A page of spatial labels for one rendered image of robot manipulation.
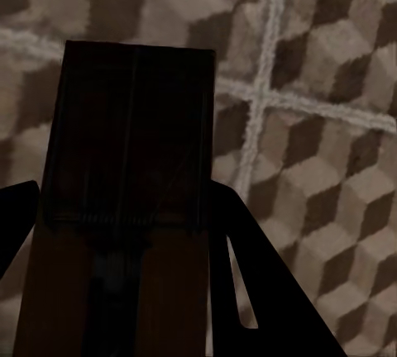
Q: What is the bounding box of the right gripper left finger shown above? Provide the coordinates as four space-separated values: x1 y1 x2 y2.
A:
0 179 41 279

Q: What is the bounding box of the mousetrap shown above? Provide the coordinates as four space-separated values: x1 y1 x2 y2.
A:
12 40 216 357

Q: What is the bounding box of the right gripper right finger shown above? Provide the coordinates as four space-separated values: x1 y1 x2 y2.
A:
208 179 347 357

